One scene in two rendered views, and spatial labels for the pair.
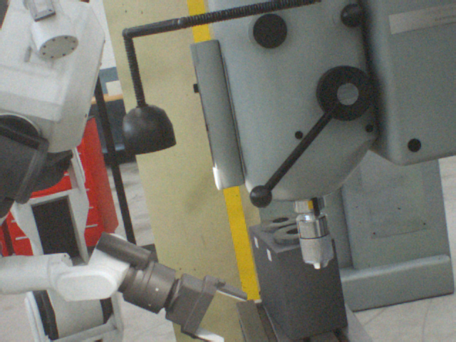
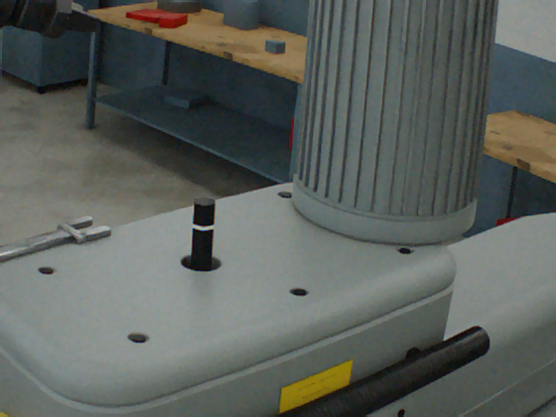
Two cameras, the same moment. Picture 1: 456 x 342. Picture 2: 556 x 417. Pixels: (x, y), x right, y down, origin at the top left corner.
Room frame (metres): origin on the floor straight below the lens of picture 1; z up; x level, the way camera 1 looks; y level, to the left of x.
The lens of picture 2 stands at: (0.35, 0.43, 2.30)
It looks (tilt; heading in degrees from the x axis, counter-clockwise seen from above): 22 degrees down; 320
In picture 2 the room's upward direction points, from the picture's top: 5 degrees clockwise
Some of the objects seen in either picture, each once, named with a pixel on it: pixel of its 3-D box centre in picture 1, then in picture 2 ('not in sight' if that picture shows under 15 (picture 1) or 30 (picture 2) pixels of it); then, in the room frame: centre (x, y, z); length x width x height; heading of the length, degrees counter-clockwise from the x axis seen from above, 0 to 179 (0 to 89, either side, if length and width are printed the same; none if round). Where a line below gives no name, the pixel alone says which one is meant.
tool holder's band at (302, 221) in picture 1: (311, 218); not in sight; (1.07, -0.10, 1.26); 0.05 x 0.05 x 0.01
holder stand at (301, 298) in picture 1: (295, 271); not in sight; (1.47, -0.09, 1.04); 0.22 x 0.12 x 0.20; 11
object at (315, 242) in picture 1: (315, 240); not in sight; (1.07, -0.10, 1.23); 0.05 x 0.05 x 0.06
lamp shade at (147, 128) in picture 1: (146, 127); not in sight; (1.02, 0.10, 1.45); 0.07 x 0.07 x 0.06
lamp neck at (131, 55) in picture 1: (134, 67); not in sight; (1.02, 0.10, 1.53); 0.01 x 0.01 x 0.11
